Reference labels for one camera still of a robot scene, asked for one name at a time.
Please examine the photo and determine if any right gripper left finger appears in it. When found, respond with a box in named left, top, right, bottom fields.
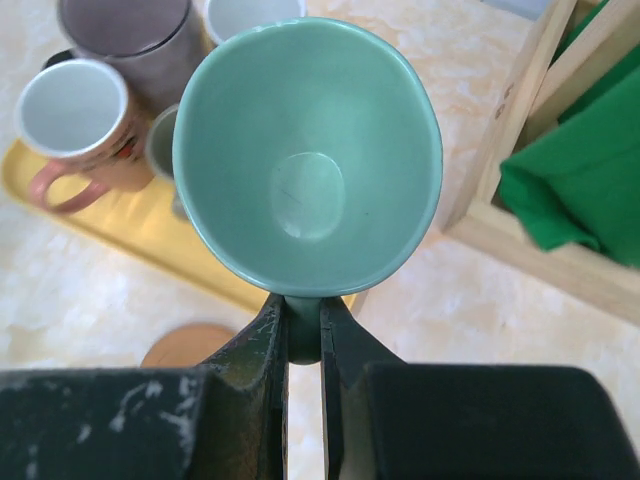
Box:
left=1, top=296, right=288, bottom=479

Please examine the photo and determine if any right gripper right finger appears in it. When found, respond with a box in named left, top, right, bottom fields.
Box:
left=320, top=298, right=639, bottom=479

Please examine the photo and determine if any light wooden coaster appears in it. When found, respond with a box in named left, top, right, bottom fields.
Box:
left=141, top=322, right=235, bottom=368

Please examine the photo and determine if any teal mug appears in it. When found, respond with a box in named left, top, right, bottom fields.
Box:
left=173, top=17, right=443, bottom=364

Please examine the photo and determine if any pink mug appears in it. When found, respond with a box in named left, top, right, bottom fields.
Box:
left=15, top=59, right=154, bottom=214

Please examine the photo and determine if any yellow tray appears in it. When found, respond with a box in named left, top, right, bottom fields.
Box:
left=1, top=140, right=267, bottom=314

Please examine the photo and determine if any small olive mug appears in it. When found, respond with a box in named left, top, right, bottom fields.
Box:
left=145, top=104, right=188, bottom=221

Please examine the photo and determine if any green shirt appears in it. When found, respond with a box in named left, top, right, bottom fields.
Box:
left=498, top=0, right=640, bottom=274

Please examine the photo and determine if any wooden rack base tray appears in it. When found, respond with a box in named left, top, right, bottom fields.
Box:
left=446, top=1, right=639, bottom=323

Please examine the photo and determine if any purple mug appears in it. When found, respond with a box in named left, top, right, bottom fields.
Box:
left=57, top=0, right=207, bottom=115

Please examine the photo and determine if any grey-white mug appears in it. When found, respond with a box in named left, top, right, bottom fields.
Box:
left=203, top=0, right=306, bottom=45

